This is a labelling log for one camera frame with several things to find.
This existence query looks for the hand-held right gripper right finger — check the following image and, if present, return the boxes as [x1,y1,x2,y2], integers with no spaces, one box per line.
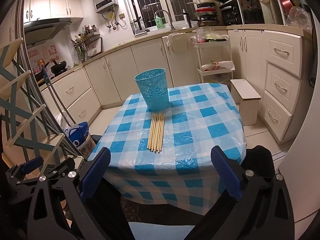
[186,145,295,240]

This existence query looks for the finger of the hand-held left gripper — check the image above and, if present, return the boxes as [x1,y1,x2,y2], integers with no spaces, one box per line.
[5,156,44,205]
[37,156,84,180]

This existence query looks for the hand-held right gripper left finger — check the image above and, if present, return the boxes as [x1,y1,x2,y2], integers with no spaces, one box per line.
[27,147,135,240]

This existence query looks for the bundle of wooden chopsticks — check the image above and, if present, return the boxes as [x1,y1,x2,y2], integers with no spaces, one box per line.
[147,112,166,153]

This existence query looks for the blue perforated plastic basket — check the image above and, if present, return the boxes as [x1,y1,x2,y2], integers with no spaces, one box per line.
[134,68,170,112]

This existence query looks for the floral patterned bag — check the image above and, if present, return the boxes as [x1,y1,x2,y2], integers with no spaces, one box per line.
[79,132,98,158]

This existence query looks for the blue shopping bag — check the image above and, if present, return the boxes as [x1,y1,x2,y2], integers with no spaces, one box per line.
[62,122,90,148]

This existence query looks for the white plastic bag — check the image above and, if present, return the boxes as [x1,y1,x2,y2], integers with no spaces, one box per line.
[56,112,68,128]

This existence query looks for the blue white checked tablecloth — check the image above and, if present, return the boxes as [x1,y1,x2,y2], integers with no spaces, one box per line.
[87,82,248,217]

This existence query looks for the grey pole with blue grip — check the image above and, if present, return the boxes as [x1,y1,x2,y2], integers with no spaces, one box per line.
[43,74,77,127]
[39,60,73,128]

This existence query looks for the white step stool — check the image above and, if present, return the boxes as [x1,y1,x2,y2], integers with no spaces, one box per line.
[229,79,262,126]

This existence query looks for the black frying pan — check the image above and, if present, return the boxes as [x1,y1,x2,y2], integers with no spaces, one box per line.
[35,71,49,84]

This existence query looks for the light blue cloth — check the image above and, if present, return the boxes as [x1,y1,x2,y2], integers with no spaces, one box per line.
[127,221,195,240]

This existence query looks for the cream kitchen base cabinets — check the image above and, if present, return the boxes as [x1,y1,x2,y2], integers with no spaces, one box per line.
[37,24,313,145]

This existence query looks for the black wok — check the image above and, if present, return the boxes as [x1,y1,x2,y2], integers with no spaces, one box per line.
[51,59,68,75]

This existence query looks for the red printed plastic bag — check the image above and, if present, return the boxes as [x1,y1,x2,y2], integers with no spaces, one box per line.
[201,60,236,72]

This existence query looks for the cream and teal folding rack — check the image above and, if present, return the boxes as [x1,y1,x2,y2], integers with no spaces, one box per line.
[0,37,84,170]

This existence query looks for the utensil rack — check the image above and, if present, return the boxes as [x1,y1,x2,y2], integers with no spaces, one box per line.
[69,31,88,63]

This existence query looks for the white rolling cart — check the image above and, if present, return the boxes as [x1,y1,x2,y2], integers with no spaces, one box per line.
[191,34,235,84]

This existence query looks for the range hood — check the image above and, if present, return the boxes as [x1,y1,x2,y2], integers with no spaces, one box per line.
[24,17,73,47]

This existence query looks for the beige hanging bin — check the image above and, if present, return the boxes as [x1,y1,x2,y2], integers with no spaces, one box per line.
[171,32,189,53]

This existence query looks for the clear bag of groceries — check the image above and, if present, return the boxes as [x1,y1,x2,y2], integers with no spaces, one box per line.
[194,27,229,43]

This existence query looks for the black toaster oven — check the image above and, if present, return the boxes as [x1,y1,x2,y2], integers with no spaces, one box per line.
[220,5,243,26]

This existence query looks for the stack of pans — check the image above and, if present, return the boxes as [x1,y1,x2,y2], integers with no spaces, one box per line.
[187,1,220,27]

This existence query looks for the black cooking pot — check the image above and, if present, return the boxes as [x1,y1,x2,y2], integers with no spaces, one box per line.
[244,7,264,25]

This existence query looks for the black tap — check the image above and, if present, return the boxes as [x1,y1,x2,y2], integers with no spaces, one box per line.
[183,9,192,29]

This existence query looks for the white thermo pot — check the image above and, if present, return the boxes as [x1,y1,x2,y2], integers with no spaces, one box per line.
[257,0,283,25]

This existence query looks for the clear plastic bag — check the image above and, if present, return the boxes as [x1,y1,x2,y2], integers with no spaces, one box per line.
[285,6,313,33]

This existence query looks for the chrome sink faucet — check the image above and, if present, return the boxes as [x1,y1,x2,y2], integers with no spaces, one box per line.
[154,9,175,30]

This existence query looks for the barred kitchen window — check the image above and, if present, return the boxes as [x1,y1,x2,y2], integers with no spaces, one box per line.
[125,0,208,28]

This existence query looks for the white shelf unit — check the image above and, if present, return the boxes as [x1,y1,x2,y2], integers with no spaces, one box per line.
[206,0,287,27]

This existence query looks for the red pot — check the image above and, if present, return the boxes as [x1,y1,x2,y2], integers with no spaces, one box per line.
[280,0,294,12]

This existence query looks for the pink wall stickers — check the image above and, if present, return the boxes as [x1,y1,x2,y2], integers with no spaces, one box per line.
[27,44,58,74]

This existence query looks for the wire sink caddy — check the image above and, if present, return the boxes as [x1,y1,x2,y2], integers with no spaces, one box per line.
[130,17,150,35]

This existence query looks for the cream wall cabinets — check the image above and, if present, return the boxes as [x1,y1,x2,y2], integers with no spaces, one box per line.
[23,0,84,24]

